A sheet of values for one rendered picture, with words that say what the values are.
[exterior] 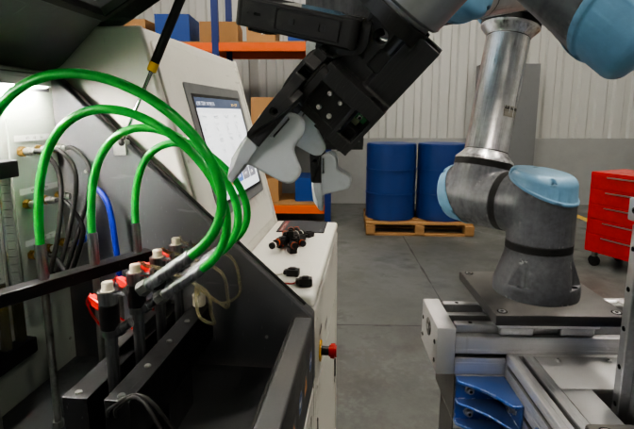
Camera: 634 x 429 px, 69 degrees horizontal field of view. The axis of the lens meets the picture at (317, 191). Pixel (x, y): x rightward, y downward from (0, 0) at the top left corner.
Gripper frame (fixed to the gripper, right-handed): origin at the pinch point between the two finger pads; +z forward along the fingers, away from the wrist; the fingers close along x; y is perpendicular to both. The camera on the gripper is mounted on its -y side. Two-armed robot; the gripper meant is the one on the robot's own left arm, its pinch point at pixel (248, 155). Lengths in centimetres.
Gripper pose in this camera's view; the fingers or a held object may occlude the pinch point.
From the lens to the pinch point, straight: 48.1
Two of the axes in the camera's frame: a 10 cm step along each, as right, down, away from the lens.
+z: -6.0, 6.4, 4.8
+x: 3.1, -3.7, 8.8
